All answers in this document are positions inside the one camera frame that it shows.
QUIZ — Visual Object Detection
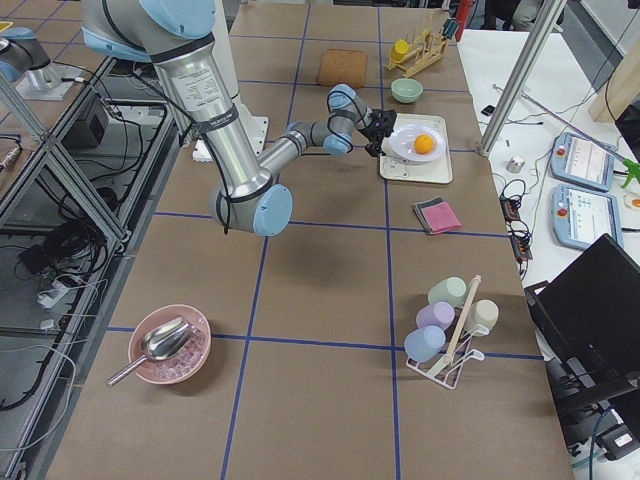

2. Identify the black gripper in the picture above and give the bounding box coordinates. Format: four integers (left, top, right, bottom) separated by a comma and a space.
357, 109, 397, 157

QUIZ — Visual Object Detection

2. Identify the white round plate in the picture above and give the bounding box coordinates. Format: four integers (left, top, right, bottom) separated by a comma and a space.
388, 123, 447, 163

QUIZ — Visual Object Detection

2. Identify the orange fruit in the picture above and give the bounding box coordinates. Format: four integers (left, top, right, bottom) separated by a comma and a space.
413, 134, 436, 155

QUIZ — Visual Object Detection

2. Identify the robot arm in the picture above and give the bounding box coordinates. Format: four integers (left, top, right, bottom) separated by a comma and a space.
82, 1, 397, 237

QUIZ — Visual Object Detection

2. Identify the cream bear tray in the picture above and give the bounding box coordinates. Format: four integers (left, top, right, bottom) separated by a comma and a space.
379, 113, 453, 184

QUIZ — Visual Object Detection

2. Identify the green bowl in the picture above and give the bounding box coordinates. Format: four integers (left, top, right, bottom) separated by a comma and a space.
390, 78, 424, 104

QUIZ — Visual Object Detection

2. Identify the grey cloth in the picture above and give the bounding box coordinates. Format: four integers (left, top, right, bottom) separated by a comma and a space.
413, 198, 447, 232

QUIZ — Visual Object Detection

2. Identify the wooden cutting board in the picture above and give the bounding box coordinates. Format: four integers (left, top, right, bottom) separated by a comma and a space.
317, 49, 368, 88

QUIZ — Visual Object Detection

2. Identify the pink cloth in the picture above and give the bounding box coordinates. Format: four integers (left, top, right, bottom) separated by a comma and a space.
421, 202, 462, 234

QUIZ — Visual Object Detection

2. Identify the yellow mug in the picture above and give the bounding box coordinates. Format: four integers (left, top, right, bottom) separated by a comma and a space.
389, 39, 410, 63

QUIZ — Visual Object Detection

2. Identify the wooden drying rack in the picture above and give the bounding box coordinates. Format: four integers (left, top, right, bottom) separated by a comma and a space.
386, 13, 459, 78

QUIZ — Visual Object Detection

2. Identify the green cup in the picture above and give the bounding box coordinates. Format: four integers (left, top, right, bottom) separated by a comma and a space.
427, 277, 467, 308

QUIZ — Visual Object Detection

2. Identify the purple cup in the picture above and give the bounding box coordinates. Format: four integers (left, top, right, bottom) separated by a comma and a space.
416, 301, 455, 330

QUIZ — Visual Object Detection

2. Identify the beige cup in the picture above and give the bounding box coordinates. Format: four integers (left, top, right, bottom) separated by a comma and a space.
466, 299, 499, 331

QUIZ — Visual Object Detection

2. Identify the blue cup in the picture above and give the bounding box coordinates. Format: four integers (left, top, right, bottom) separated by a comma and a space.
404, 325, 446, 363

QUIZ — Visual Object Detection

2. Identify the upper teach pendant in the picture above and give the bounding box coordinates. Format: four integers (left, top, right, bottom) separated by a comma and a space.
550, 132, 615, 192

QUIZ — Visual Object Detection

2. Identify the teach pendant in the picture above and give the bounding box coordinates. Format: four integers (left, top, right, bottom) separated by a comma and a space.
551, 184, 624, 250
550, 132, 615, 192

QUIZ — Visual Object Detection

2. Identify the lower teach pendant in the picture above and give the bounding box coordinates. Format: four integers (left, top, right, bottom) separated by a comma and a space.
551, 184, 624, 250

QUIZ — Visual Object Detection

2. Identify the black laptop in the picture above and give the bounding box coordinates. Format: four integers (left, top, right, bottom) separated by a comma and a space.
525, 234, 639, 425

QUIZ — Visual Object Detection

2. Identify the metal scoop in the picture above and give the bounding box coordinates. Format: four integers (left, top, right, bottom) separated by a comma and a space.
105, 317, 196, 387

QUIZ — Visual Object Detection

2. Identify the pink bowl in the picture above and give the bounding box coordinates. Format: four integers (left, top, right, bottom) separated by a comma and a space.
128, 304, 211, 385

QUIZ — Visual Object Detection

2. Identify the wooden rack handle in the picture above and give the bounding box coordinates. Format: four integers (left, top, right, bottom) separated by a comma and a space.
443, 275, 482, 365

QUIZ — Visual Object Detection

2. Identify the aluminium frame post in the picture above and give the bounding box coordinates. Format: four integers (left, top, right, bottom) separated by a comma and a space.
478, 0, 566, 157

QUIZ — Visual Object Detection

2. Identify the white wire cup rack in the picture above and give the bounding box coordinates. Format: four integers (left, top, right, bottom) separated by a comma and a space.
405, 325, 490, 390

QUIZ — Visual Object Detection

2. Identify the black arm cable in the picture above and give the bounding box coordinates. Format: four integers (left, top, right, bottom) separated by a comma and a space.
99, 54, 374, 236

